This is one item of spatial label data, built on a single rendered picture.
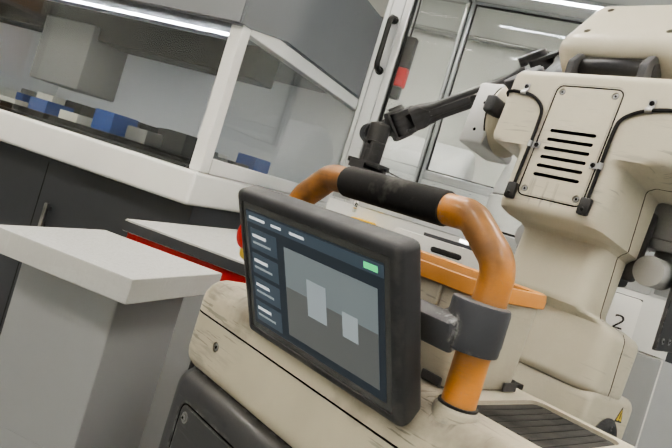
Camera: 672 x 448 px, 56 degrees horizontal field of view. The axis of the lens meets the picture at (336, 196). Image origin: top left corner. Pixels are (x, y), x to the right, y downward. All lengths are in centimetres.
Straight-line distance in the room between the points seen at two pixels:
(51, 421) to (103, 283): 25
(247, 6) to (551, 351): 138
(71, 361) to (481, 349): 72
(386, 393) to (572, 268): 44
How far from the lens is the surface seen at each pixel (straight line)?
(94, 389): 110
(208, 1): 205
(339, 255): 58
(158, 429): 160
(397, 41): 203
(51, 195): 236
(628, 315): 185
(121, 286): 100
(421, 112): 169
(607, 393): 98
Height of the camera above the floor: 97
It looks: level
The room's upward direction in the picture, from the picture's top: 17 degrees clockwise
